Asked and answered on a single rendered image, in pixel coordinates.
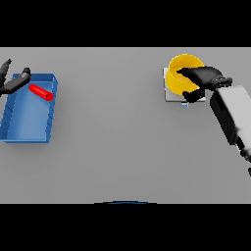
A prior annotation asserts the red beaker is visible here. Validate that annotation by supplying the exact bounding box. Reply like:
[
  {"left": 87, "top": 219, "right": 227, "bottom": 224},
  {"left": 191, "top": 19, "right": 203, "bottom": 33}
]
[{"left": 28, "top": 83, "right": 54, "bottom": 102}]

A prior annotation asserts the blue tray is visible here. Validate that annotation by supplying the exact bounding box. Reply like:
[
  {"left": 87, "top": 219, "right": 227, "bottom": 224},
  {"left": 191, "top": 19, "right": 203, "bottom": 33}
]
[{"left": 0, "top": 73, "right": 59, "bottom": 144}]

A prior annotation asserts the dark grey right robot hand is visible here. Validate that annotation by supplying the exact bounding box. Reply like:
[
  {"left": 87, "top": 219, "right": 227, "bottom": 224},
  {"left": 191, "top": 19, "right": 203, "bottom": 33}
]
[{"left": 176, "top": 66, "right": 233, "bottom": 104}]

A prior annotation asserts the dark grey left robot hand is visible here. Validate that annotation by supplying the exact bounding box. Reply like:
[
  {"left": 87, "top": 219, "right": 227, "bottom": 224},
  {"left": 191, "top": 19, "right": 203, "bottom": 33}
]
[{"left": 0, "top": 58, "right": 32, "bottom": 98}]

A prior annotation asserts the yellow bowl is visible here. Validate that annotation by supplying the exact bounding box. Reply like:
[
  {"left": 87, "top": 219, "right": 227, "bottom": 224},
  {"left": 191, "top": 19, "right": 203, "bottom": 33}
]
[{"left": 164, "top": 53, "right": 206, "bottom": 97}]

